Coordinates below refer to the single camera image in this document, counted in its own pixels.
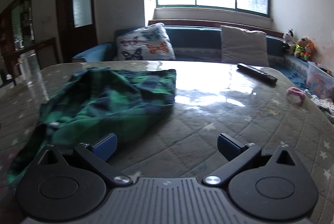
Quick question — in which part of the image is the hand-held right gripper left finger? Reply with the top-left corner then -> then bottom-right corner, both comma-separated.
35,133 -> 132,186

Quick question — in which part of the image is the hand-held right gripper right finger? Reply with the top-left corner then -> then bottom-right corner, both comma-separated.
203,133 -> 302,186

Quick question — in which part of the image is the green plaid flannel cloth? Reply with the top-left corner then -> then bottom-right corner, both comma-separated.
6,67 -> 178,185

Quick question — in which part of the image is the black remote control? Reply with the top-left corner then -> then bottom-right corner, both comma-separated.
237,63 -> 277,84

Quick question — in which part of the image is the pink small object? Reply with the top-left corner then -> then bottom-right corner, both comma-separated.
287,87 -> 305,104

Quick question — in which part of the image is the beige pillow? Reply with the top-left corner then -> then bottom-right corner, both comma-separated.
220,25 -> 269,67

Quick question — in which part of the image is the clear glass mug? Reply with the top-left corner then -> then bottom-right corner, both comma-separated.
16,49 -> 49,105

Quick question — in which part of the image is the clear plastic storage box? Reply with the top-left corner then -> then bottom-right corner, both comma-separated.
306,61 -> 334,100

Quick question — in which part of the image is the dark wooden counter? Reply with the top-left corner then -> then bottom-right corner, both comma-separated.
37,37 -> 59,65

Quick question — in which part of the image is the butterfly print pillow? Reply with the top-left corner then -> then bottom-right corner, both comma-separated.
115,23 -> 176,61

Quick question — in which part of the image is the dark wooden door glass pane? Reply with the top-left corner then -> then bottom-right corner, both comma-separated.
55,0 -> 97,64

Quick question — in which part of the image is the blue sofa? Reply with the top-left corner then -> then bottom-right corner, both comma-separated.
72,20 -> 314,76

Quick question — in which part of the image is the brown plush toy green vest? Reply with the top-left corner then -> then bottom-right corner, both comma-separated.
294,37 -> 306,59

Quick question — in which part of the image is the black white plush toy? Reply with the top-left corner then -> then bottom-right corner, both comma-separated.
283,29 -> 295,51

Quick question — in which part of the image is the orange tiger plush toy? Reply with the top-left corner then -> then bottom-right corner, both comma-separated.
303,37 -> 316,61

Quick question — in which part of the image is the wooden display cabinet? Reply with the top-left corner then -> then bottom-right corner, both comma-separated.
0,0 -> 35,86

